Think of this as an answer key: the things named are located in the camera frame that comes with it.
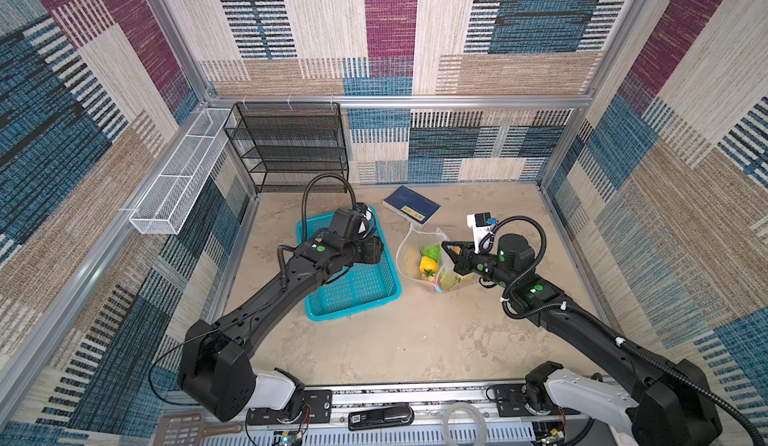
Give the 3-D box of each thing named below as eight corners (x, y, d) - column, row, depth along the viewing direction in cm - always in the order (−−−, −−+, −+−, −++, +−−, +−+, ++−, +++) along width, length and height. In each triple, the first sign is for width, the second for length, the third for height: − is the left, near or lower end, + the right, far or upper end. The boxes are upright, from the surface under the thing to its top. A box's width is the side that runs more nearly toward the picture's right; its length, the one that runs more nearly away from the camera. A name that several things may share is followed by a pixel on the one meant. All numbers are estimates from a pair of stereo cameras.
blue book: (382, 205, 117) (382, 201, 115) (401, 187, 123) (401, 184, 121) (422, 228, 110) (422, 225, 108) (439, 208, 116) (440, 205, 114)
